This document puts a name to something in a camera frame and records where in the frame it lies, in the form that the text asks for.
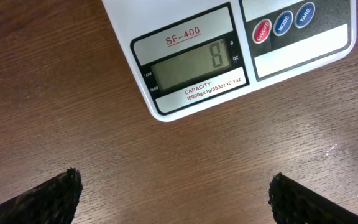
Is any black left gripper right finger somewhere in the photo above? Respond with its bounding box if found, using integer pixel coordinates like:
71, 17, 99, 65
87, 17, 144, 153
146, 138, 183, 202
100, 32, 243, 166
268, 173, 358, 224

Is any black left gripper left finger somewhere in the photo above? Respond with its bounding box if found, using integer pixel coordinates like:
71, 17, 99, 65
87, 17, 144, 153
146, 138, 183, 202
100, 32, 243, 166
0, 168, 83, 224

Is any white digital kitchen scale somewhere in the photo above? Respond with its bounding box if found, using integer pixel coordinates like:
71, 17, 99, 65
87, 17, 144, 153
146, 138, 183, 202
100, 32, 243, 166
103, 0, 357, 122

